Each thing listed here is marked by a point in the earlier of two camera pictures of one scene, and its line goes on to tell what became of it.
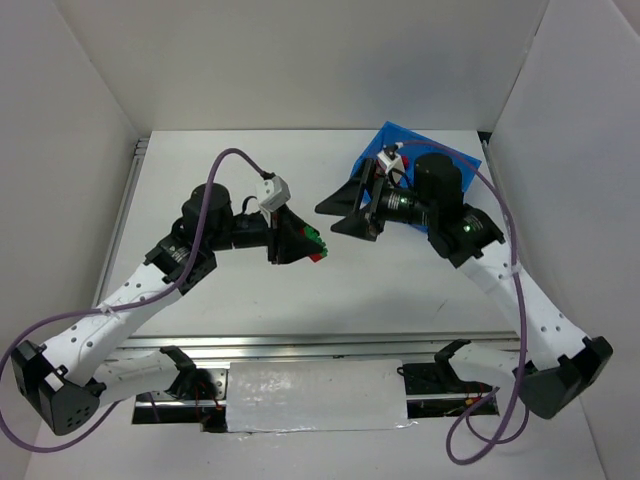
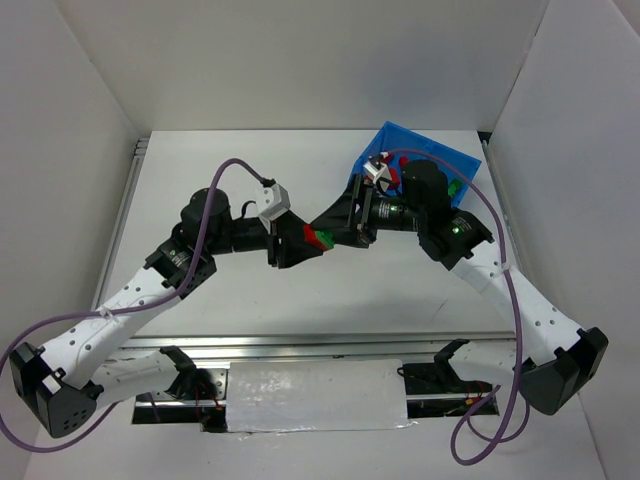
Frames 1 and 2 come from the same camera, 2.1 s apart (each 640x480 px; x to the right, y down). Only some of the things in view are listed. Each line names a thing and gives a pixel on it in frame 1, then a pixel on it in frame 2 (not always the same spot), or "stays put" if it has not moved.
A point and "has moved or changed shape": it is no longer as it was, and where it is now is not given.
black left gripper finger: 281,256 stays put
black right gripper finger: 357,224 -> 351,237
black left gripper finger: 291,232 stays put
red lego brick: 314,256 has moved or changed shape
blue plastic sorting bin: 413,147 stays put
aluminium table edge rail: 318,346 stays put
